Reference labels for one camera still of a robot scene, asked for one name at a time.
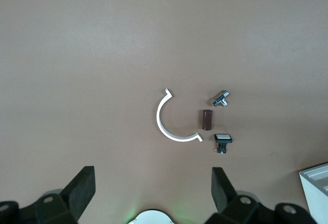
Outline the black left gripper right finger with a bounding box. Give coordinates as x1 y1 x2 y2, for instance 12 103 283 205
204 167 318 224

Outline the chrome T-shaped fitting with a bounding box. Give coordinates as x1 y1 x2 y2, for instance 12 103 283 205
210 90 231 108

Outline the white half-ring pipe clamp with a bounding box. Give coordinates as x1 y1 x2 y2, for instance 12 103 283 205
155 88 203 142

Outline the dark red cylinder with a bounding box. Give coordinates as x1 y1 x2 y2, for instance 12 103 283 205
199 109 213 130

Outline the white drawer cabinet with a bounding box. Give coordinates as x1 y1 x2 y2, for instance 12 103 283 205
298 162 328 224

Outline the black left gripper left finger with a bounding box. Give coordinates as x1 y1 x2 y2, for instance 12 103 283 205
0 166 96 224

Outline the white rectangular push-button switch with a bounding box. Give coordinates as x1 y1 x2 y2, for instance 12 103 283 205
212 133 233 155

